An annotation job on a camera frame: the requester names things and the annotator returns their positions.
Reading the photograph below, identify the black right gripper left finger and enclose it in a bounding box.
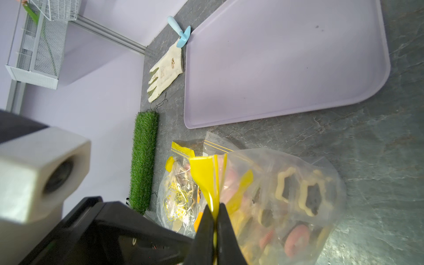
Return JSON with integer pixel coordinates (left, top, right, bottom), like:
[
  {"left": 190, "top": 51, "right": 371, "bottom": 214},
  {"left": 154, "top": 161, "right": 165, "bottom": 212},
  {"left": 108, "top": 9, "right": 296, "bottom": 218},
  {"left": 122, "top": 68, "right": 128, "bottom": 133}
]
[{"left": 183, "top": 205, "right": 215, "bottom": 265}]

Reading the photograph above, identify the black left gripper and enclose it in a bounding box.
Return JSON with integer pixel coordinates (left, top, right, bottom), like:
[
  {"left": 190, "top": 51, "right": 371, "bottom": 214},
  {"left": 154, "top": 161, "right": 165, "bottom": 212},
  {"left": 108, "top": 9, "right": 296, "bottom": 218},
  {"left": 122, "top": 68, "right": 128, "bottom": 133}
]
[{"left": 20, "top": 196, "right": 193, "bottom": 265}]

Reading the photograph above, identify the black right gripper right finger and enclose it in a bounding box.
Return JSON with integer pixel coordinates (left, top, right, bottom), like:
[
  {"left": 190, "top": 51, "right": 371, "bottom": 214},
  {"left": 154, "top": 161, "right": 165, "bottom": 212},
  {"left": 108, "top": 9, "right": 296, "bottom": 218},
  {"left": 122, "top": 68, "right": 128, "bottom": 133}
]
[{"left": 216, "top": 203, "right": 247, "bottom": 265}]

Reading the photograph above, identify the clear ziploc bag of cookies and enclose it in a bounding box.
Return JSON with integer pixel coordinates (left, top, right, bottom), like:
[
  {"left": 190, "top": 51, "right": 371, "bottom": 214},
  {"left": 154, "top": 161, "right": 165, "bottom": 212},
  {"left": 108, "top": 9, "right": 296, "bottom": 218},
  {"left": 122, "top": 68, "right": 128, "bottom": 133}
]
[{"left": 189, "top": 149, "right": 347, "bottom": 265}]

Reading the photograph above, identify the ziploc bag with small cookies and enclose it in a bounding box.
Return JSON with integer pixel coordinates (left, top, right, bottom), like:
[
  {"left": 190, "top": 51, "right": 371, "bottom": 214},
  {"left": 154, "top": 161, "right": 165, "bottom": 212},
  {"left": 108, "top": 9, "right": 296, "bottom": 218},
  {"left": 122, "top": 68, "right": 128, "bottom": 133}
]
[{"left": 156, "top": 131, "right": 238, "bottom": 238}]

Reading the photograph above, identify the green artificial grass mat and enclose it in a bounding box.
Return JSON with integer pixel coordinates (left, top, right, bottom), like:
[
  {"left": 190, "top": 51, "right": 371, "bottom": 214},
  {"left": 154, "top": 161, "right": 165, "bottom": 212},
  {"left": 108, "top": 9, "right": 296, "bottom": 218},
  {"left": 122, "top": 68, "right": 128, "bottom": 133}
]
[{"left": 128, "top": 111, "right": 159, "bottom": 214}]

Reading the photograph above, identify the black thread tangle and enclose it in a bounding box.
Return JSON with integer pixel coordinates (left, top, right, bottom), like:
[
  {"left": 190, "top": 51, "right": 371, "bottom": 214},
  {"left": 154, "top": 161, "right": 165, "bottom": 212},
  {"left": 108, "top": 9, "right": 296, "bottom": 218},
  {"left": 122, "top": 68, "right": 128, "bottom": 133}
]
[{"left": 150, "top": 92, "right": 168, "bottom": 113}]

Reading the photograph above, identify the cream gardening glove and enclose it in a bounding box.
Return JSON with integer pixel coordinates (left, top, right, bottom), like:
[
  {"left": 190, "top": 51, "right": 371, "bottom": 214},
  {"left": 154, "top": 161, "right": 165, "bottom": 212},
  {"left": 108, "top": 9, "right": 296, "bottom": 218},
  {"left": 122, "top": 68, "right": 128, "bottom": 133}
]
[{"left": 147, "top": 42, "right": 183, "bottom": 103}]

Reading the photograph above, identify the lilac plastic tray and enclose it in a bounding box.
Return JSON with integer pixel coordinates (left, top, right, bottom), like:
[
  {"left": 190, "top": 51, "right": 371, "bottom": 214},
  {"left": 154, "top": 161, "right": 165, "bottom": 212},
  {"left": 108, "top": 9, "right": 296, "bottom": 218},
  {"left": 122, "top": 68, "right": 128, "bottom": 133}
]
[{"left": 184, "top": 1, "right": 390, "bottom": 129}]

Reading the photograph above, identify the light blue garden trowel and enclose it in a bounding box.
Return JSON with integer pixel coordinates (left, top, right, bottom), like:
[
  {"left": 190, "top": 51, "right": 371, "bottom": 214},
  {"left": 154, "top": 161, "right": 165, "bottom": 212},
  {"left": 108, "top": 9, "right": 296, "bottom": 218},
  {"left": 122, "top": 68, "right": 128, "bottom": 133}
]
[{"left": 167, "top": 16, "right": 192, "bottom": 49}]

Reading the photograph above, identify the artificial pink tulip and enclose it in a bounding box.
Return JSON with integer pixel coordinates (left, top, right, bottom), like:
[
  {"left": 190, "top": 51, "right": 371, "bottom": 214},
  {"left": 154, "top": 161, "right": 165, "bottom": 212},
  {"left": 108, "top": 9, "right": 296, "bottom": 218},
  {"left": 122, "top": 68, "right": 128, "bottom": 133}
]
[{"left": 22, "top": 1, "right": 40, "bottom": 25}]

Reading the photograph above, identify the white mesh wall box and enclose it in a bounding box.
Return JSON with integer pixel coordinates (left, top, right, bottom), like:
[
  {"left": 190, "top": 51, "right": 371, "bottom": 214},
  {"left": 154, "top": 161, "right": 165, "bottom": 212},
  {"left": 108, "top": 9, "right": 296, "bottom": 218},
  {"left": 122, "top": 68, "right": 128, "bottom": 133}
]
[{"left": 6, "top": 2, "right": 68, "bottom": 90}]

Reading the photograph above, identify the white wire wall shelf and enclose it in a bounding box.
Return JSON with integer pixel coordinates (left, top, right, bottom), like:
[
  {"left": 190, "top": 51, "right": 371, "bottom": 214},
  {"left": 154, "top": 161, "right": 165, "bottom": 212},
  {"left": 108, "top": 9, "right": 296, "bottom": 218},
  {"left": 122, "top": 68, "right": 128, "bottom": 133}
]
[{"left": 29, "top": 0, "right": 81, "bottom": 22}]

